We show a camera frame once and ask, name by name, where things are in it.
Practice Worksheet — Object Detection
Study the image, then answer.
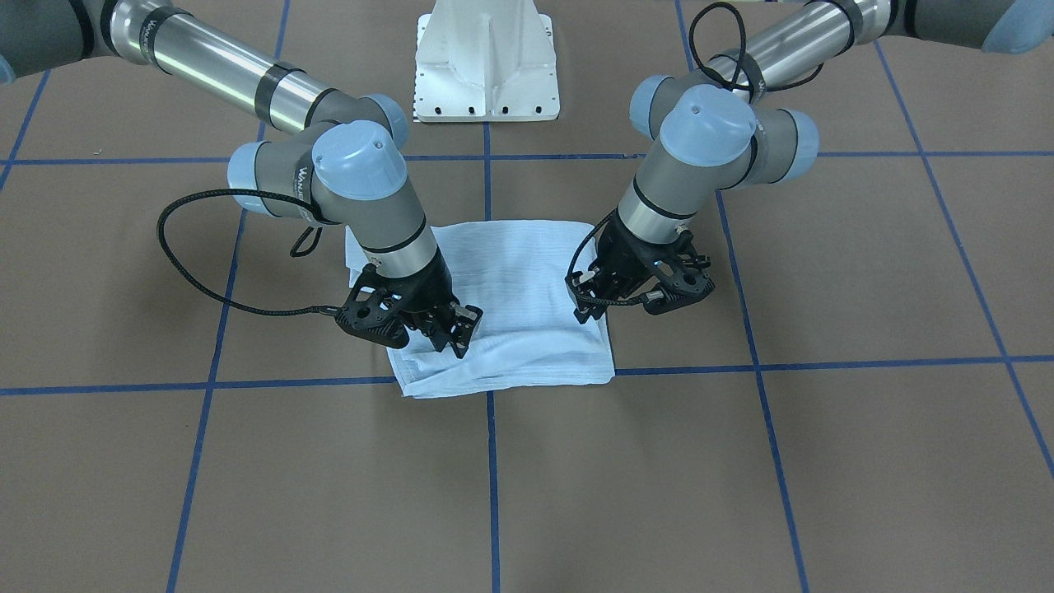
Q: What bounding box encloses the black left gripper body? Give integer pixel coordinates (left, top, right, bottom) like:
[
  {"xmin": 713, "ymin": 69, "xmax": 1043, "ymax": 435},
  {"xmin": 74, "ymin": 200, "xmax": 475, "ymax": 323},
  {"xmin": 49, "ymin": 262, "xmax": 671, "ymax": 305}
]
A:
[{"xmin": 590, "ymin": 218, "xmax": 684, "ymax": 309}]

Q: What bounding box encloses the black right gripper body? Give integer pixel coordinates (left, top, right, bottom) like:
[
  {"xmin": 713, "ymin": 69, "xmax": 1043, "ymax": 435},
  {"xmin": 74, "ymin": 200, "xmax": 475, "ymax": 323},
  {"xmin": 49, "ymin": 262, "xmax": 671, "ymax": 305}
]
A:
[{"xmin": 384, "ymin": 255, "xmax": 460, "ymax": 337}]

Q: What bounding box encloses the light blue button-up shirt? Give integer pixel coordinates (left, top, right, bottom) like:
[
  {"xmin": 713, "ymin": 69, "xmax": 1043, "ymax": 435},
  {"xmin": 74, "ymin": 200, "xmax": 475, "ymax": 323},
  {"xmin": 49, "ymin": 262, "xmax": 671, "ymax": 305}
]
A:
[{"xmin": 388, "ymin": 219, "xmax": 614, "ymax": 399}]

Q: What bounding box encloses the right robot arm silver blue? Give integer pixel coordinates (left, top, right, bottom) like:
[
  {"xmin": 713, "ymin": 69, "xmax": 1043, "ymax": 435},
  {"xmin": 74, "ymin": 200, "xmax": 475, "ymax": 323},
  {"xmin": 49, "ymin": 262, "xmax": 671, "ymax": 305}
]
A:
[{"xmin": 1, "ymin": 1, "xmax": 483, "ymax": 357}]

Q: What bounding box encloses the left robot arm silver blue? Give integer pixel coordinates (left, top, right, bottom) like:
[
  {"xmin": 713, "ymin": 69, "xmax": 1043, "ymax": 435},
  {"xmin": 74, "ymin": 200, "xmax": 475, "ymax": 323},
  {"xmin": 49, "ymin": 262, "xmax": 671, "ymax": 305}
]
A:
[{"xmin": 565, "ymin": 1, "xmax": 1053, "ymax": 323}]

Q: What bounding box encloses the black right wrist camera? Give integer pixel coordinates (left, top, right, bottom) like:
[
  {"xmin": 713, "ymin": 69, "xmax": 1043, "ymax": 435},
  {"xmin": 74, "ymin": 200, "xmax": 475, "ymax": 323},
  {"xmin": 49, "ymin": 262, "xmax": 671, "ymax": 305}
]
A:
[{"xmin": 334, "ymin": 273, "xmax": 409, "ymax": 349}]

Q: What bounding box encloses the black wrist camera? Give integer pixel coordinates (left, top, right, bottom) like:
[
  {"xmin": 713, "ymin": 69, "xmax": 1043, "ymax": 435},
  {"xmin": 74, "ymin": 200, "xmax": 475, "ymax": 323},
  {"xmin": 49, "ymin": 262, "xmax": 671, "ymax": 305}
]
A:
[
  {"xmin": 639, "ymin": 231, "xmax": 716, "ymax": 315},
  {"xmin": 334, "ymin": 273, "xmax": 409, "ymax": 349}
]

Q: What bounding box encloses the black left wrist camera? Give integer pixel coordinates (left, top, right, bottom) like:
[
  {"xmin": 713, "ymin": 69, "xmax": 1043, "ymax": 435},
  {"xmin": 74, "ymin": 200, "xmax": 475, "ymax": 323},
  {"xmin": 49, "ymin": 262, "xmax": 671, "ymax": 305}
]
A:
[{"xmin": 639, "ymin": 231, "xmax": 716, "ymax": 315}]

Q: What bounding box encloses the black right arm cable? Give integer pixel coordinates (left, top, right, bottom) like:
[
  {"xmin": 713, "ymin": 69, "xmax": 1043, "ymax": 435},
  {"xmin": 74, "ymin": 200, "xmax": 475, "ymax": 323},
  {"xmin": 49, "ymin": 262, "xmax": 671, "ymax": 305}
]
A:
[{"xmin": 156, "ymin": 187, "xmax": 343, "ymax": 319}]

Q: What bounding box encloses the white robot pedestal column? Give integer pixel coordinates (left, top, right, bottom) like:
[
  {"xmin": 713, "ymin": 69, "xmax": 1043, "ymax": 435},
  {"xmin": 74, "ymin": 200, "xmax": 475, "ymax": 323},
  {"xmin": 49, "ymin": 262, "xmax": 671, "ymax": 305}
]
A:
[{"xmin": 412, "ymin": 1, "xmax": 561, "ymax": 124}]

